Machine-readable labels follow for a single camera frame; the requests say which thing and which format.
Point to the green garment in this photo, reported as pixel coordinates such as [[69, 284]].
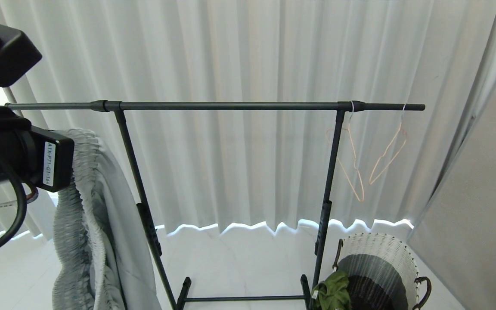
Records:
[[332, 292]]

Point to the pink clothes hanger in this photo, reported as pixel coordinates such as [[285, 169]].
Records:
[[388, 150], [354, 161]]

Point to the pale grey shorts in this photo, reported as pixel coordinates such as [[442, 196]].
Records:
[[114, 224]]

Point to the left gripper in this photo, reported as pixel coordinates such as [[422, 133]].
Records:
[[11, 146]]

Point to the black clothes rack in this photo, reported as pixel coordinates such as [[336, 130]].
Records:
[[230, 105]]

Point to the white laundry basket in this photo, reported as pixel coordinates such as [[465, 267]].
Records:
[[385, 262]]

